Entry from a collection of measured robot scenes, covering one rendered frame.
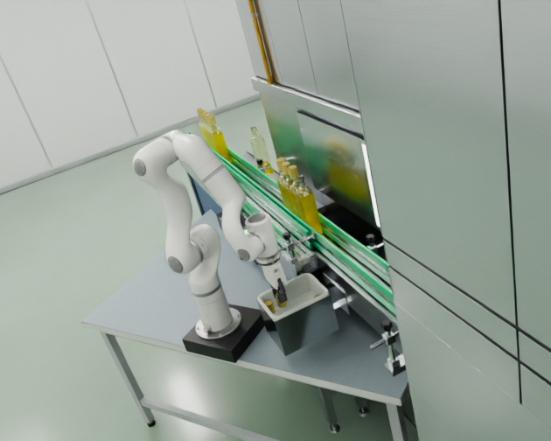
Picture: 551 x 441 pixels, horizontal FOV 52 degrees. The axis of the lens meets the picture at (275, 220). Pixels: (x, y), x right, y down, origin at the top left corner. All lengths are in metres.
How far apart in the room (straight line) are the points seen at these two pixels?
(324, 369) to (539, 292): 1.34
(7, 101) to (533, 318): 7.28
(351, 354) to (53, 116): 6.25
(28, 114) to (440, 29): 7.20
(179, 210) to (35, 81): 5.85
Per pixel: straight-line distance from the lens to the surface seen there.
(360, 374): 2.01
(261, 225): 1.80
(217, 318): 2.22
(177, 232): 2.02
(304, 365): 2.10
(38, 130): 7.82
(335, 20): 1.82
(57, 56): 7.69
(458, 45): 0.75
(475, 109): 0.76
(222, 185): 1.80
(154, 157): 1.89
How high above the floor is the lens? 2.15
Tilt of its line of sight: 27 degrees down
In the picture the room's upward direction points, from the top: 16 degrees counter-clockwise
